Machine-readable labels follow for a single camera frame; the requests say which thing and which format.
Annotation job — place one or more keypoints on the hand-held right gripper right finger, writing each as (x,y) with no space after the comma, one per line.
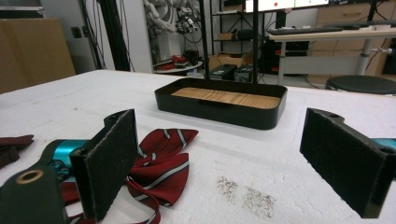
(345,165)

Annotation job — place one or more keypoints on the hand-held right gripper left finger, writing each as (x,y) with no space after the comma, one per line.
(106,168)

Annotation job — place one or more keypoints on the red striped bow tie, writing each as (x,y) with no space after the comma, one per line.
(168,168)

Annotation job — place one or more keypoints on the dark red bow tie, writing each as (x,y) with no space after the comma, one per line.
(12,146)

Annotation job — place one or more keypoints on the black tray with wooden bottom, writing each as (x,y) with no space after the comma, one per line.
(218,113)

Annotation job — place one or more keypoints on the black round stool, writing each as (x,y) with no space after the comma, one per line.
(361,84)

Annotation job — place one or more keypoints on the white foam mat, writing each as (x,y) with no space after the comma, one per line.
(249,161)

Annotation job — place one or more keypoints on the round white table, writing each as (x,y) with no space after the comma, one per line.
(179,69)

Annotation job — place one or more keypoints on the light wooden desk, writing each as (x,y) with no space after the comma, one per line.
(327,34)

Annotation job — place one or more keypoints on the black computer tower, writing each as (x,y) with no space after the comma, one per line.
(243,74)
(221,72)

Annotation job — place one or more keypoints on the brown board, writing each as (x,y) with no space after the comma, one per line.
(31,53)

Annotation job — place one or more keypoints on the black keyboard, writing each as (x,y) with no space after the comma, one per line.
(305,30)

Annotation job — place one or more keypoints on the light wooden cabinet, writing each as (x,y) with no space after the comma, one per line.
(342,14)

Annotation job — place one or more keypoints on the black metal pole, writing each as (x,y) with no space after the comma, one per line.
(255,40)
(204,37)

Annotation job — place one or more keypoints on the cardboard box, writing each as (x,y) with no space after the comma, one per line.
(227,59)

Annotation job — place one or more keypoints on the white robot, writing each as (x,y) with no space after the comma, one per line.
(162,15)

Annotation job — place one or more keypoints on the computer monitor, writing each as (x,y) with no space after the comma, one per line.
(280,4)

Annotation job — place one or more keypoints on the black wall socket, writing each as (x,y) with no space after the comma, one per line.
(76,32)

